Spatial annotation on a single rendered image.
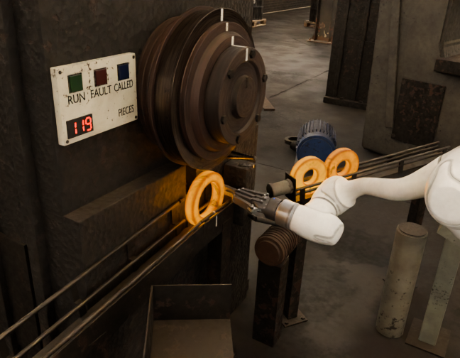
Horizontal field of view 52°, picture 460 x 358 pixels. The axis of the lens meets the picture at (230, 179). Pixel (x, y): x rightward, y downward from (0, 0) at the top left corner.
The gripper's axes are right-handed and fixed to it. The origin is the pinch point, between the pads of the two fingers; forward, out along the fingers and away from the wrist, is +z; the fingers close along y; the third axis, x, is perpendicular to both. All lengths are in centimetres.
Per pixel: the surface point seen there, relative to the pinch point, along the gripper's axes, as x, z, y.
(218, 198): -1.1, 0.0, -5.1
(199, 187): 7.6, 1.1, -17.0
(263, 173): -81, 58, 173
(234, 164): 5.2, 3.4, 10.0
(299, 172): 0.4, -14.3, 31.4
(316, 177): -3.1, -19.2, 38.6
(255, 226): -78, 28, 99
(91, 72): 46, 16, -47
